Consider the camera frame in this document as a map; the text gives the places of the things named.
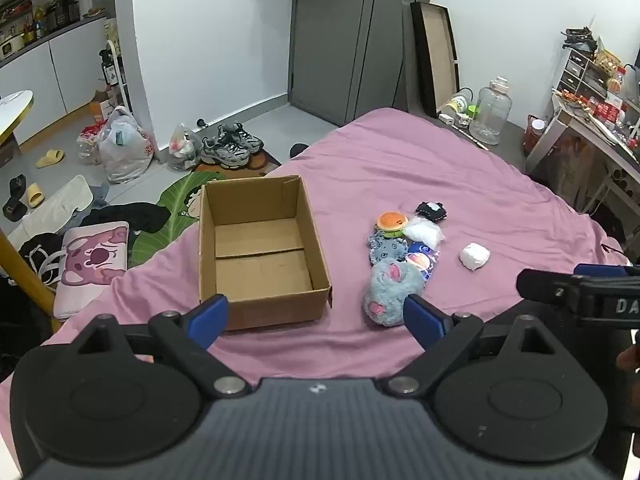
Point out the black slipper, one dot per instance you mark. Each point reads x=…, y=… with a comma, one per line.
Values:
x=15, y=197

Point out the yellow slipper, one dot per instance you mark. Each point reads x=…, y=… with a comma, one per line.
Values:
x=50, y=159
x=35, y=195

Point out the clear water jug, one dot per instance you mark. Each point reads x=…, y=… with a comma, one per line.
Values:
x=491, y=110

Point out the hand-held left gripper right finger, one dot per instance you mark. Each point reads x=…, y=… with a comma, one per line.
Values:
x=422, y=317

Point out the red jar with white lid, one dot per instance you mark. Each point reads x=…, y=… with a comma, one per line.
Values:
x=534, y=135

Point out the white desk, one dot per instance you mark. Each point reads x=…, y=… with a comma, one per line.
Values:
x=590, y=130

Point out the person's right hand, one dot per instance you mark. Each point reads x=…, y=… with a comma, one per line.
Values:
x=630, y=358

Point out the white towel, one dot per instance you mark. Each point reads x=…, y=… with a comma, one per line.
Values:
x=60, y=205

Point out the pink bed sheet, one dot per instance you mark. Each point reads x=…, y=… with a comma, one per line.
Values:
x=400, y=160

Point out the grey sneaker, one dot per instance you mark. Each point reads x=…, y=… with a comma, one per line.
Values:
x=222, y=152
x=245, y=137

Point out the black shoe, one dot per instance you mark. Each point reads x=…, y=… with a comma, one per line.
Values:
x=299, y=150

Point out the small cardboard box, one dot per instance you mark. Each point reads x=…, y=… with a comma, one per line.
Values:
x=100, y=105

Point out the pink bear pillow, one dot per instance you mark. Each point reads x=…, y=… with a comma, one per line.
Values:
x=92, y=265

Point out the brown doormat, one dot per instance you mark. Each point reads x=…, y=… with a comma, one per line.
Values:
x=262, y=162

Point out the black white printed cloth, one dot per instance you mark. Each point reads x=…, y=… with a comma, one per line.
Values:
x=42, y=257

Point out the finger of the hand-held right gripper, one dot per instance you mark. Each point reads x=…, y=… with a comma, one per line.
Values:
x=600, y=269
x=575, y=292

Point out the black clothing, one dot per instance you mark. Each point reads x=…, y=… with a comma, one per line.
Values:
x=130, y=215

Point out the small black plush toy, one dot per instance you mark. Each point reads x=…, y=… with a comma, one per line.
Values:
x=430, y=211

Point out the space print tissue pack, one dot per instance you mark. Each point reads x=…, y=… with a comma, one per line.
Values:
x=423, y=260

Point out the clear bag of white stuffing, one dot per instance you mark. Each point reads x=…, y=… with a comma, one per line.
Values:
x=422, y=232

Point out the small clear plastic bag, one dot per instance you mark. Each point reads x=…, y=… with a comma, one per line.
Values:
x=182, y=147

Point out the green leaf rug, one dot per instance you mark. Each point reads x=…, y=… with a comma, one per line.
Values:
x=170, y=200

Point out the grey door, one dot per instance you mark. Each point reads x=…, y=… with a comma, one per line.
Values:
x=330, y=35

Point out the burger plush toy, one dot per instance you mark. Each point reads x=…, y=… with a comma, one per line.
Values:
x=391, y=222

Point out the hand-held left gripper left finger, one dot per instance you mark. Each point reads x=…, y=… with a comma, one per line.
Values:
x=207, y=317

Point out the large white plastic bag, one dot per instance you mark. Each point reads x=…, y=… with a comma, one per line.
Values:
x=125, y=150

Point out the white green bottle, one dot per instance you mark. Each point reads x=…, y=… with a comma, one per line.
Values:
x=457, y=102

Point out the white round table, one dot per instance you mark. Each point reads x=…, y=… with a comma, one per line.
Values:
x=15, y=110

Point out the white cabinet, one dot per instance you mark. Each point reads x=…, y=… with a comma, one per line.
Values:
x=55, y=75

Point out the black bottle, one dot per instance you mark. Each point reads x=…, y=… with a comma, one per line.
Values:
x=109, y=70

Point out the black framed board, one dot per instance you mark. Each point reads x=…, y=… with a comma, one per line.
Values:
x=437, y=55

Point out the yellow pole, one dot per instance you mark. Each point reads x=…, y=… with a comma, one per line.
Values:
x=30, y=280

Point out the blue patterned fabric pouch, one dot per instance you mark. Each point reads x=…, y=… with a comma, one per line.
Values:
x=385, y=250

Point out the brown cardboard box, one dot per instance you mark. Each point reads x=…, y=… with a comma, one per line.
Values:
x=260, y=270

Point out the grey fluffy plush toy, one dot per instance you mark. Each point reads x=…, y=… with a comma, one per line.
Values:
x=390, y=290

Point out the red white plastic bag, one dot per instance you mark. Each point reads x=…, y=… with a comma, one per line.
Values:
x=90, y=142

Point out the white soft bundle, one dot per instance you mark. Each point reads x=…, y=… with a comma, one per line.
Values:
x=474, y=256

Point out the grey drawer organizer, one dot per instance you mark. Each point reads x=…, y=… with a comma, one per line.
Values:
x=580, y=72

